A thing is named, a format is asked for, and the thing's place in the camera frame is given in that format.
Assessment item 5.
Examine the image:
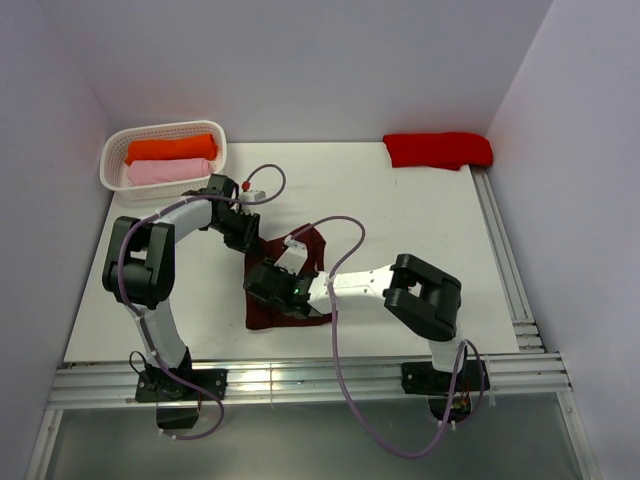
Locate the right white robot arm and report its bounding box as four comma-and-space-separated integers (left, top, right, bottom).
244, 254, 468, 390

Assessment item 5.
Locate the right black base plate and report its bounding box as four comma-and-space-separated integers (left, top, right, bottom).
401, 358, 491, 397

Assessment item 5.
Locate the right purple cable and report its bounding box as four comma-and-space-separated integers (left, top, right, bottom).
287, 215, 486, 460

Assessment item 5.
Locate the bright red folded t-shirt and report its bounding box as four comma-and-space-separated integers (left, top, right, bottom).
383, 132, 494, 171

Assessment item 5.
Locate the aluminium front rail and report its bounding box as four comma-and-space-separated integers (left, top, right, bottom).
45, 353, 572, 410

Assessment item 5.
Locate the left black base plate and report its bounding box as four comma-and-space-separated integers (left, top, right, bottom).
134, 369, 228, 403

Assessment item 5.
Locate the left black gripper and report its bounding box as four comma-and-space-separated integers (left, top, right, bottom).
211, 209, 262, 257

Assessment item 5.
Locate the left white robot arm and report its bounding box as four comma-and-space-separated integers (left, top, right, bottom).
102, 174, 266, 400

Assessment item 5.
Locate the dark red t-shirt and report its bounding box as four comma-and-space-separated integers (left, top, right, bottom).
244, 228, 331, 331

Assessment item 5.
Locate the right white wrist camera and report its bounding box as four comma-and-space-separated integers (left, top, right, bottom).
275, 235, 308, 275

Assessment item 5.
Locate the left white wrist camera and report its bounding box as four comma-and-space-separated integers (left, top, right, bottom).
238, 190, 267, 206

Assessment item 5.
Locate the purple cable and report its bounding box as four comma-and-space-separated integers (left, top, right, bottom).
117, 163, 288, 442
287, 215, 486, 460

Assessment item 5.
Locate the aluminium side rail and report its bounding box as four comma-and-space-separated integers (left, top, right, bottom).
471, 167, 546, 354

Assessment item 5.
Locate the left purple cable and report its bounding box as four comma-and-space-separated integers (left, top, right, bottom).
117, 163, 288, 442

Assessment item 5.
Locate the orange rolled t-shirt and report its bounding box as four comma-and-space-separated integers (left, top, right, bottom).
125, 134, 219, 166

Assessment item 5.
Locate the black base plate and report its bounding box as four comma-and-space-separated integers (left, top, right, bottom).
134, 369, 228, 403
401, 358, 491, 397

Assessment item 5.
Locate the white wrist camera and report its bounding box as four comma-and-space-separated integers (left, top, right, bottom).
238, 190, 267, 206
275, 235, 308, 275

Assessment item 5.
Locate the white plastic basket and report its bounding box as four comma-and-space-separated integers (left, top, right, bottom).
100, 120, 227, 200

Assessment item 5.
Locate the pink rolled t-shirt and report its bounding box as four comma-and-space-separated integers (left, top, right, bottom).
127, 158, 213, 186

